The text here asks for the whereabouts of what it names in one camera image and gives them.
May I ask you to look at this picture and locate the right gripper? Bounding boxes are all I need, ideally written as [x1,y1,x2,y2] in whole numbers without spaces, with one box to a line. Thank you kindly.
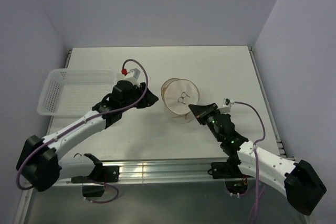
[189,103,223,142]

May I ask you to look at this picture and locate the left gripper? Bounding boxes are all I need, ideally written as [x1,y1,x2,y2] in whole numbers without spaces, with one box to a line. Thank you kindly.
[121,82,159,112]

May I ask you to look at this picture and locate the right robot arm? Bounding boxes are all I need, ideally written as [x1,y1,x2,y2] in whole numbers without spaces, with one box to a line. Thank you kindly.
[188,103,327,216]

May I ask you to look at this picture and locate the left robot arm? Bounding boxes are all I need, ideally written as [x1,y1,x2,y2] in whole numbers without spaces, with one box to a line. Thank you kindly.
[16,80,158,191]

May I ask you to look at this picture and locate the white plastic basket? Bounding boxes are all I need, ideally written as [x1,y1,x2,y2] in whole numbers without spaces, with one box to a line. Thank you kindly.
[37,68,117,118]

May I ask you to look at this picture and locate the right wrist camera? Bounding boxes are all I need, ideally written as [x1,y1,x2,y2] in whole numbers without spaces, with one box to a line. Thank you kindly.
[218,98,235,113]

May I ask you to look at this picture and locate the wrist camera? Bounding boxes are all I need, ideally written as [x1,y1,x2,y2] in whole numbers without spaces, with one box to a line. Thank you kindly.
[218,98,235,113]
[124,68,141,80]

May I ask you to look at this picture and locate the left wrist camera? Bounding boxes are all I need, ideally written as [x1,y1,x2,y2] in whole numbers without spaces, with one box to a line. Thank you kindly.
[124,68,141,80]

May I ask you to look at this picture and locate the aluminium frame rail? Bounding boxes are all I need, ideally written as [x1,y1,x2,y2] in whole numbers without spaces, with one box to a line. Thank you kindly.
[25,140,301,185]

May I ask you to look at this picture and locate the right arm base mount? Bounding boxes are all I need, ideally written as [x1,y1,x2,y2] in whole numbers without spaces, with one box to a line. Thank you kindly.
[207,162,254,196]

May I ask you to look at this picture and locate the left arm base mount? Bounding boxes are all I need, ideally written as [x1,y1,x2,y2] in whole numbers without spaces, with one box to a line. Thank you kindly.
[71,166,119,204]

